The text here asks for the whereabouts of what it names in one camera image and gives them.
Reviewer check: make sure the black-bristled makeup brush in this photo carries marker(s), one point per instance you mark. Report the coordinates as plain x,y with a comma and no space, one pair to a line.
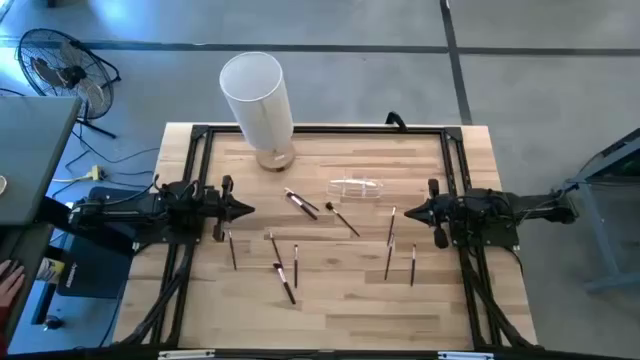
345,222

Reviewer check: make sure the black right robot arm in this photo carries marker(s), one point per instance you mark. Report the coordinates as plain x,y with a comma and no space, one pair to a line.
525,207

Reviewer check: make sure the large fluffy makeup brush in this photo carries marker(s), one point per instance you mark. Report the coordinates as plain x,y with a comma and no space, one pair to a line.
284,283

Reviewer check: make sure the grey metal table frame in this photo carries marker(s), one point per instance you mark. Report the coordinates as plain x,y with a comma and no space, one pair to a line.
600,240

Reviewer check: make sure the black tool case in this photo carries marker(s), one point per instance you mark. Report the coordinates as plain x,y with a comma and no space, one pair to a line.
95,275

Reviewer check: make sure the yellow white package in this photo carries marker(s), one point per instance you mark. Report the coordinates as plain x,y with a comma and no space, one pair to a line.
50,270

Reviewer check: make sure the yellow power adapter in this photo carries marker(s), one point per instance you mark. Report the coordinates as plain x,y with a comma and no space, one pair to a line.
96,173

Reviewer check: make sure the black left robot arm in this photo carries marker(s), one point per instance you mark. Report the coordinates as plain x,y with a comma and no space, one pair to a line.
125,210

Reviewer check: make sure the medium black makeup brush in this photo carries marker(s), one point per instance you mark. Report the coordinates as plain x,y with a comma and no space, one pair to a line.
302,206

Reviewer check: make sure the person's hand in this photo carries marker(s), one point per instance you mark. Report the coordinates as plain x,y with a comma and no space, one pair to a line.
10,282

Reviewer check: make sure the black floor fan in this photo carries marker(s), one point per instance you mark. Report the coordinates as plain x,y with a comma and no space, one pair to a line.
72,76

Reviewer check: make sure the grey desk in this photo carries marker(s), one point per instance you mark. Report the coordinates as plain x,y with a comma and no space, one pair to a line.
35,150

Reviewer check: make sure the black caster wheel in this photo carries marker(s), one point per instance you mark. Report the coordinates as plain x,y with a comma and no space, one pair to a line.
52,323

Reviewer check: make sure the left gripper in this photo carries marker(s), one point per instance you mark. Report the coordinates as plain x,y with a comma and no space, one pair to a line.
220,207

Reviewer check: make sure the black aluminium table frame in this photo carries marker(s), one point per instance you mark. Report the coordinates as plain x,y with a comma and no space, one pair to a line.
325,130

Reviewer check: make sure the white cylindrical container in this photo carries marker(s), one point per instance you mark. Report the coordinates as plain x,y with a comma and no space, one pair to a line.
255,100

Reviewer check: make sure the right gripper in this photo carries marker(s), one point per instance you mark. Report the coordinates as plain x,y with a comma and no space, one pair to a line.
440,212

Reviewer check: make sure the black desk support beam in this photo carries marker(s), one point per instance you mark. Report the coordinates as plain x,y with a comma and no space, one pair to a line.
100,237

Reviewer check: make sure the clear acrylic organizer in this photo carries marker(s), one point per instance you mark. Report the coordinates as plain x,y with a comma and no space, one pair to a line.
350,192

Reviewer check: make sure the white label strip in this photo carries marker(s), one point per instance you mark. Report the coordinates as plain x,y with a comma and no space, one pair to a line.
465,356
185,355

